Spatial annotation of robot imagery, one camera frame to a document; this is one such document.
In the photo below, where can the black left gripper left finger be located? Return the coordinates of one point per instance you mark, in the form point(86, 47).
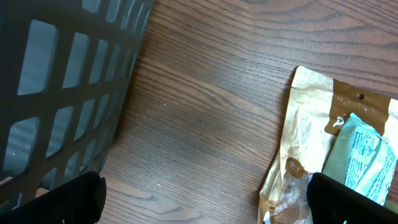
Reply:
point(80, 200)

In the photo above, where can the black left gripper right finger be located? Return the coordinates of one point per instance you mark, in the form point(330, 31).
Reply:
point(331, 202)

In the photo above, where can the teal white snack packet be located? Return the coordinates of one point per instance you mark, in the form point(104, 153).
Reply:
point(361, 160)

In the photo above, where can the beige brown paper pouch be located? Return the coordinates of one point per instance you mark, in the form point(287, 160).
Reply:
point(318, 106)

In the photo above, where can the grey plastic mesh basket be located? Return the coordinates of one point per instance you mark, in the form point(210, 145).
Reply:
point(66, 66)

